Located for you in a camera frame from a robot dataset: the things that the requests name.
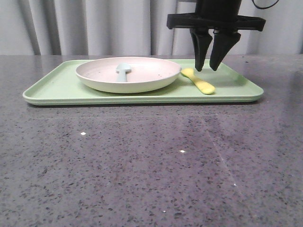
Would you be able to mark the light green rectangular tray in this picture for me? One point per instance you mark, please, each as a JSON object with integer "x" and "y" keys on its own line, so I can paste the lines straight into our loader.
{"x": 62, "y": 87}

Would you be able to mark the yellow plastic fork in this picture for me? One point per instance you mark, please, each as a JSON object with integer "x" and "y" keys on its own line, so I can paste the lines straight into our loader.
{"x": 204, "y": 87}

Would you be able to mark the white round plate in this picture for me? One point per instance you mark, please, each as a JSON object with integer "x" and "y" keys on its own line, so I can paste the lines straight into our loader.
{"x": 146, "y": 74}

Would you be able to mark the light blue plastic spoon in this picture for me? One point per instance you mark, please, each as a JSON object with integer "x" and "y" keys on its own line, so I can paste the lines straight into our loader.
{"x": 122, "y": 69}

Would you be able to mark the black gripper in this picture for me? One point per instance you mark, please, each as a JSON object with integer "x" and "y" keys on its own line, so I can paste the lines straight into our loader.
{"x": 220, "y": 15}

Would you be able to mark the grey curtain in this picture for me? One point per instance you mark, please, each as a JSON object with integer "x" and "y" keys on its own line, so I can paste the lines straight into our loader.
{"x": 134, "y": 27}

